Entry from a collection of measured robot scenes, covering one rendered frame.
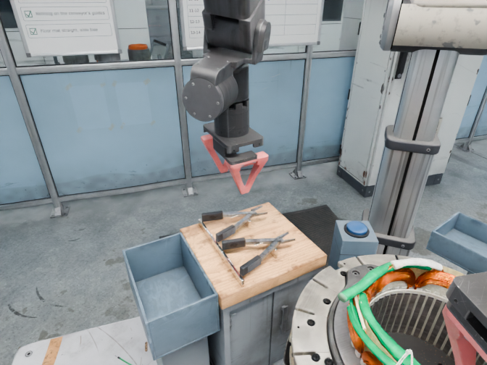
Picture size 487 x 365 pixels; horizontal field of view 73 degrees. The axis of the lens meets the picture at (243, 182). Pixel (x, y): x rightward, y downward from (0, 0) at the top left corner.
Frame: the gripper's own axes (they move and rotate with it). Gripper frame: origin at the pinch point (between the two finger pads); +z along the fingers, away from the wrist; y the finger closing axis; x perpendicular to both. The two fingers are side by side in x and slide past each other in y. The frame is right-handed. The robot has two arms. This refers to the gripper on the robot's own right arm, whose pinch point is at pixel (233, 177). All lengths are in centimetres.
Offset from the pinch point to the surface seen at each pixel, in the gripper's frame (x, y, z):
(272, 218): 7.1, 2.2, 10.3
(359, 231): 21.5, 11.7, 12.7
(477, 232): 42.4, 22.7, 13.5
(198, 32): 63, -178, 0
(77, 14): -6, -192, -14
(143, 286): -19.2, 0.1, 17.5
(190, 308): -14.7, 14.6, 9.9
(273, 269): -0.2, 14.1, 9.8
